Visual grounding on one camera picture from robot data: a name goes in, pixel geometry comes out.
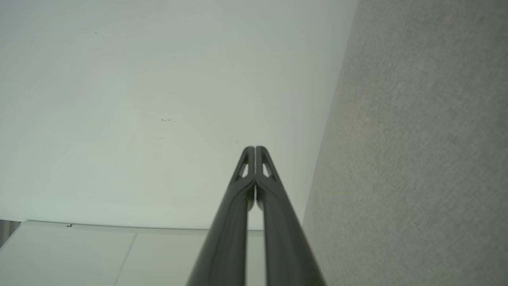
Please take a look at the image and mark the grey fabric sofa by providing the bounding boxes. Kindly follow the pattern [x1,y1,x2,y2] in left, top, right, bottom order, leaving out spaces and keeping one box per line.
[302,0,508,286]

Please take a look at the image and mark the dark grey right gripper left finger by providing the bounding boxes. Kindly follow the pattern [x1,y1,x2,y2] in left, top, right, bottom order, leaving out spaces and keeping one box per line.
[186,146,255,286]

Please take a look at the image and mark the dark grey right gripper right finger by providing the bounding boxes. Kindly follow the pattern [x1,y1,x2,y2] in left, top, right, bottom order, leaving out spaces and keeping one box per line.
[256,146,327,286]

